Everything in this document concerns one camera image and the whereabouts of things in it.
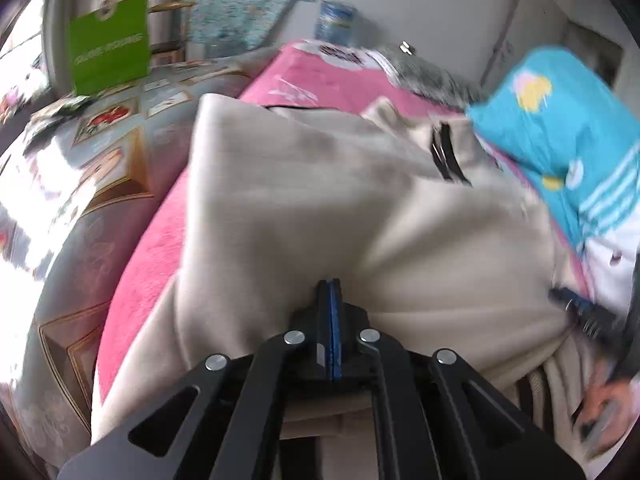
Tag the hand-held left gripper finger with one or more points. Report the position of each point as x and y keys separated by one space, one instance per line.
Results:
x=337 y=325
x=327 y=325

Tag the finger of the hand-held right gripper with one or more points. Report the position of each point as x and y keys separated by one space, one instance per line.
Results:
x=577 y=305

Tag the beige zip jacket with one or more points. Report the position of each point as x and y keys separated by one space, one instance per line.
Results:
x=300 y=210

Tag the person's right hand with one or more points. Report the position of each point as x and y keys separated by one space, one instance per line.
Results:
x=612 y=405

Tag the printed white pink blue duvet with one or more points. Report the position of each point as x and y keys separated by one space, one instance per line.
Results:
x=540 y=125

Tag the pink floral fleece blanket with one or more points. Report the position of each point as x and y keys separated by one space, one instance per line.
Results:
x=150 y=270

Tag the dark green patterned cushion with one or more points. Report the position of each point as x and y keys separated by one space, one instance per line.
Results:
x=430 y=77

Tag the grey patterned bedspread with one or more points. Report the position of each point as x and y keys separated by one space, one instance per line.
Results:
x=75 y=240

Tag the teal floral hanging cloth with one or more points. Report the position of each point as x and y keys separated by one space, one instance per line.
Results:
x=240 y=0

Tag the wooden stool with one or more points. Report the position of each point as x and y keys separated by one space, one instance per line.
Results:
x=175 y=7

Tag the green paper shopping bag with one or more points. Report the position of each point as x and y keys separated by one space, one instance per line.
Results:
x=110 y=45

